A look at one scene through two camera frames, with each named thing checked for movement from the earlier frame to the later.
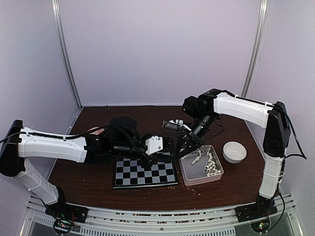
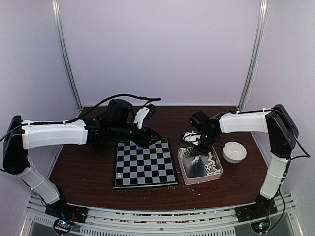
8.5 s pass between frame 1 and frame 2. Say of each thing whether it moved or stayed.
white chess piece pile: stayed
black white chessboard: stayed
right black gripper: moved
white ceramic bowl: stayed
